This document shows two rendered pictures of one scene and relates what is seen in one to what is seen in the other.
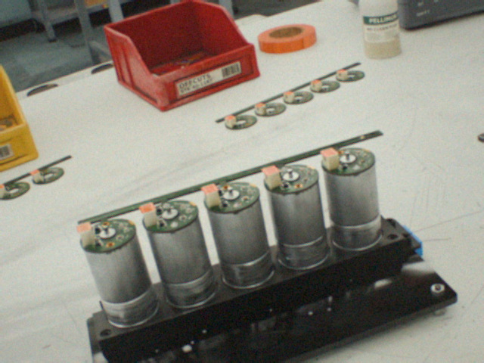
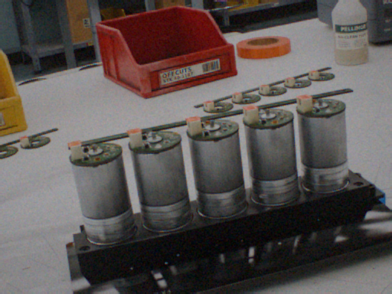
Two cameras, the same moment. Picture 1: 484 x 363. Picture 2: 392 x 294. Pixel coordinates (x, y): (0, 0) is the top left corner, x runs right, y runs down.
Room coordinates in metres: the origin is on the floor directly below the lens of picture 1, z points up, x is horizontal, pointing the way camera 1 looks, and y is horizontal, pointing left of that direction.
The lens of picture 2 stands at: (-0.03, 0.02, 0.91)
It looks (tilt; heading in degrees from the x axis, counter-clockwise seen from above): 21 degrees down; 0
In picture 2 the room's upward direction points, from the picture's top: 8 degrees counter-clockwise
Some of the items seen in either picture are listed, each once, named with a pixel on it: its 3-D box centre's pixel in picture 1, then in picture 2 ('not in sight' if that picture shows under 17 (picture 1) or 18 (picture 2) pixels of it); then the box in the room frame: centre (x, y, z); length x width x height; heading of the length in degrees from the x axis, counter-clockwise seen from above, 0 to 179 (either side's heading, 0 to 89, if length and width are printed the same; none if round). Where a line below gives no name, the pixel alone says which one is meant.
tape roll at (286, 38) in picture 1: (286, 38); (263, 47); (0.66, -0.07, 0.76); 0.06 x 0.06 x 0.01
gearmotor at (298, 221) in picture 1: (298, 224); (272, 164); (0.27, -0.02, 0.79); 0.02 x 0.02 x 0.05
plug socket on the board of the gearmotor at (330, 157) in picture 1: (331, 158); (305, 102); (0.27, -0.04, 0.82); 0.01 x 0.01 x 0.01; 12
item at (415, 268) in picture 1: (265, 318); (236, 249); (0.24, 0.00, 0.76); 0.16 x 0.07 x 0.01; 102
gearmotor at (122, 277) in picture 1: (122, 280); (105, 200); (0.25, 0.06, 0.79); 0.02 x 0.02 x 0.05
